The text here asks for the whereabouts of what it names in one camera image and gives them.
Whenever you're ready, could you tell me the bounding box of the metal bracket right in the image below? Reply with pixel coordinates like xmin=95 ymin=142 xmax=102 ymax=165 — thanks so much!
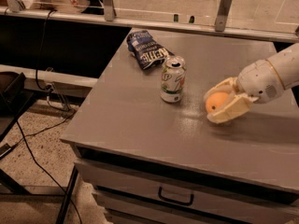
xmin=215 ymin=0 xmax=233 ymax=32

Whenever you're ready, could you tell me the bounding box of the blue chip bag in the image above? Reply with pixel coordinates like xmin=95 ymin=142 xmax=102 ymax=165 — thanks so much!
xmin=126 ymin=30 xmax=174 ymax=70

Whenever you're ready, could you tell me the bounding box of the glass barrier panel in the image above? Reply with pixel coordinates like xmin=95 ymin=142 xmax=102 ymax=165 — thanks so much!
xmin=1 ymin=0 xmax=299 ymax=41

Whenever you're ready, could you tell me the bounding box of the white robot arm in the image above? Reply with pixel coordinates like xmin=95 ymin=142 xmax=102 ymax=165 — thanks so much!
xmin=204 ymin=43 xmax=299 ymax=123

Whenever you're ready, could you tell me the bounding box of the grey drawer cabinet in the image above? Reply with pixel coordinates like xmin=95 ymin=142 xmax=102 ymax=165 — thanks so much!
xmin=63 ymin=31 xmax=299 ymax=224

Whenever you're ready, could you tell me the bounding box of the black cable on floor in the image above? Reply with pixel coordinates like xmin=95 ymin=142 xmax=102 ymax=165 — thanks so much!
xmin=13 ymin=9 xmax=83 ymax=224

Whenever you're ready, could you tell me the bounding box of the orange fruit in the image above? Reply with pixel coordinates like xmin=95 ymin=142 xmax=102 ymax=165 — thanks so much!
xmin=206 ymin=92 xmax=229 ymax=113

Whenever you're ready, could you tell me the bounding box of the metal bracket middle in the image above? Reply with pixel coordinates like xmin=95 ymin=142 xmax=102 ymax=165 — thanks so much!
xmin=103 ymin=0 xmax=115 ymax=21

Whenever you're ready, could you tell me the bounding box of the black drawer handle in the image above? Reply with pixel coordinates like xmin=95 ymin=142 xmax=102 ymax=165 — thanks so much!
xmin=158 ymin=187 xmax=194 ymax=206

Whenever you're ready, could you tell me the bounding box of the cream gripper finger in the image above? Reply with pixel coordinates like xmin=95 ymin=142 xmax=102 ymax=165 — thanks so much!
xmin=207 ymin=93 xmax=258 ymax=124
xmin=204 ymin=77 xmax=238 ymax=105

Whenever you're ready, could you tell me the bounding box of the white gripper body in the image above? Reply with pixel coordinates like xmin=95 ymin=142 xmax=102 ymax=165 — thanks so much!
xmin=236 ymin=60 xmax=284 ymax=104

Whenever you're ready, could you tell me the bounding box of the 7up soda can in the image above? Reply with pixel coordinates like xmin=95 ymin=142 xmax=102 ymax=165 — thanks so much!
xmin=161 ymin=56 xmax=186 ymax=103

